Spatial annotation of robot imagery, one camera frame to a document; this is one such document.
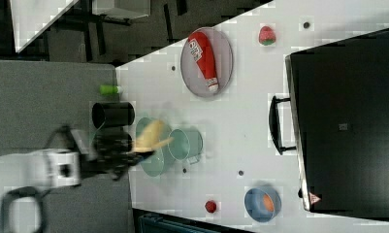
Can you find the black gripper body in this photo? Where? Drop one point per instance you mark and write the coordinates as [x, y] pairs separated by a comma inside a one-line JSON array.
[[114, 156]]

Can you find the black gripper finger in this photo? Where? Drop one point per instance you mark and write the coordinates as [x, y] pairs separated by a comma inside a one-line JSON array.
[[137, 157]]

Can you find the peeled yellow banana toy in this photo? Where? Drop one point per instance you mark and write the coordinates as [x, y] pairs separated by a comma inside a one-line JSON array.
[[150, 140]]

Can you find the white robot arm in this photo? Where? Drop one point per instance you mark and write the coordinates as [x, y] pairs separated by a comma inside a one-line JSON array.
[[32, 175]]

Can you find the green mug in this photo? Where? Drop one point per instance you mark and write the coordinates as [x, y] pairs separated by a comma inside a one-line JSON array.
[[187, 145]]

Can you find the green colander bowl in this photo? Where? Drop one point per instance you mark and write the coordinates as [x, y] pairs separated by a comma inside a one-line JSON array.
[[161, 161]]

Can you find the black cylinder upper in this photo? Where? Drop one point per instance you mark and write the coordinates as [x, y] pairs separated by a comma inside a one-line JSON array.
[[106, 115]]

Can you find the green marker pen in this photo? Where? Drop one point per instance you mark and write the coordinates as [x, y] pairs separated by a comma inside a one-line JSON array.
[[110, 89]]

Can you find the teal crate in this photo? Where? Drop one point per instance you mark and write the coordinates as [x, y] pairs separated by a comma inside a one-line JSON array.
[[158, 224]]

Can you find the small red fruit toy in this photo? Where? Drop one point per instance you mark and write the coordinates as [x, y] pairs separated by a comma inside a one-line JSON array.
[[210, 206]]

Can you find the red ketchup bottle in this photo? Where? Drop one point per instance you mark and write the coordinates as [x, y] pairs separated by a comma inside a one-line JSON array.
[[202, 53]]

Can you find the blue bowl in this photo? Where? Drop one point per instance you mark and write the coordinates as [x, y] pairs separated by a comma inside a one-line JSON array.
[[253, 203]]

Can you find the grey oval plate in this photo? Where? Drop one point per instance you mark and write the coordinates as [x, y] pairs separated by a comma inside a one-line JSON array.
[[223, 56]]

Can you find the orange fruit toy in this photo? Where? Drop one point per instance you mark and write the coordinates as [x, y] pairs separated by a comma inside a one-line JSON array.
[[268, 203]]

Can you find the grey box background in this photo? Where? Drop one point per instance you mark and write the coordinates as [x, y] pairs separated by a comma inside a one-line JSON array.
[[121, 8]]

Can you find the white side table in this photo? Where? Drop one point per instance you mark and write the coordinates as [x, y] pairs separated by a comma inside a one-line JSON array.
[[30, 18]]

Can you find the red strawberry toy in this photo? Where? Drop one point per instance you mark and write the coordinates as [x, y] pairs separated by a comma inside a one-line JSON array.
[[267, 36]]

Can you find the black oven appliance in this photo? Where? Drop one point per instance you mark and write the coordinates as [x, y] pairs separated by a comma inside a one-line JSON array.
[[339, 98]]

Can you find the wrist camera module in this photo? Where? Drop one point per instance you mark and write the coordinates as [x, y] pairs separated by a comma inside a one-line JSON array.
[[84, 144]]

